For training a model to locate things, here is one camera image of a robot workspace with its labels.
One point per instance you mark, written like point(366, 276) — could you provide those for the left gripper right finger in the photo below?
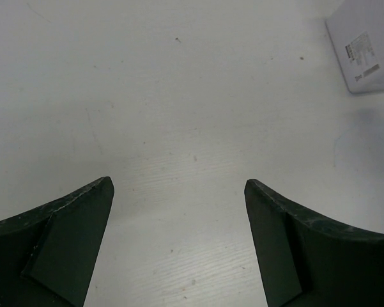
point(308, 259)

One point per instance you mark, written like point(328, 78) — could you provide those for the white compartment organizer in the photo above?
point(356, 30)

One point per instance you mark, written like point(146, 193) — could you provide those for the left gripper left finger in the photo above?
point(48, 254)

